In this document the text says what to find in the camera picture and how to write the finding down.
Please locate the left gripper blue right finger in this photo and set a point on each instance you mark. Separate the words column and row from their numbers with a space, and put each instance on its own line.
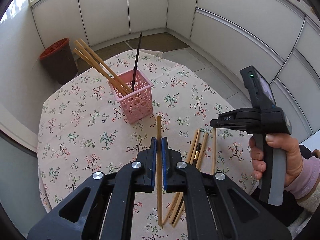
column 166, row 163

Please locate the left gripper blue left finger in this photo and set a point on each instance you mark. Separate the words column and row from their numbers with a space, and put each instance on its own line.
column 152, row 162

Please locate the black chopstick gold band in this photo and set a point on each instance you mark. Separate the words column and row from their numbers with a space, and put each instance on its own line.
column 197, row 149

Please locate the pink sleeve forearm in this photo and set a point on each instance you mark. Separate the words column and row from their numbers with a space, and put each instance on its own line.
column 307, row 179

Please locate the white kitchen cabinets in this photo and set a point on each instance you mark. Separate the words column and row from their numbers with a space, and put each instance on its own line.
column 279, row 37

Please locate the person right hand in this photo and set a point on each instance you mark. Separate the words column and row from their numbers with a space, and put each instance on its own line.
column 293, row 156

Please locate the pink perforated utensil holder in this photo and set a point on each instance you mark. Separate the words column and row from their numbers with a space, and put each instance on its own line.
column 137, row 104

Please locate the floral tablecloth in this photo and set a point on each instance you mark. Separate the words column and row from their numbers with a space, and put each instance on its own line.
column 84, row 130

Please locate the brown wicker trash bin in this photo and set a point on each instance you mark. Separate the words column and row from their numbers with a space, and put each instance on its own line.
column 58, row 61

